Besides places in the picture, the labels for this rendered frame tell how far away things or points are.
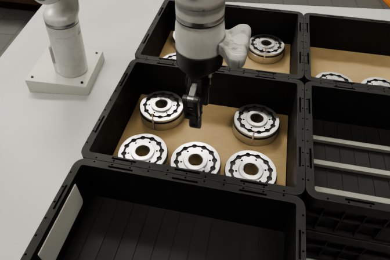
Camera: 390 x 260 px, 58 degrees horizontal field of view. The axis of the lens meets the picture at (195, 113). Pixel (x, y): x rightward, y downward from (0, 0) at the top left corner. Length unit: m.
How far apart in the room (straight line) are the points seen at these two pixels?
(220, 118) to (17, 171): 0.53
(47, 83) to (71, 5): 0.25
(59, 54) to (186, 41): 0.64
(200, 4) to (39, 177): 0.64
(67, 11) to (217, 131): 0.53
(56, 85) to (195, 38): 0.71
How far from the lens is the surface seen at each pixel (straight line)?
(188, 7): 0.48
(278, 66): 1.00
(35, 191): 0.94
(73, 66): 1.12
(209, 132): 0.80
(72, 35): 1.06
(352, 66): 1.07
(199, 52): 0.51
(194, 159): 0.73
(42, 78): 1.16
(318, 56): 1.07
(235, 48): 0.51
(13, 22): 3.09
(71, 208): 0.65
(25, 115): 1.13
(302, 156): 0.66
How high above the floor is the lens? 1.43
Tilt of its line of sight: 46 degrees down
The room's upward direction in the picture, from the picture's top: straight up
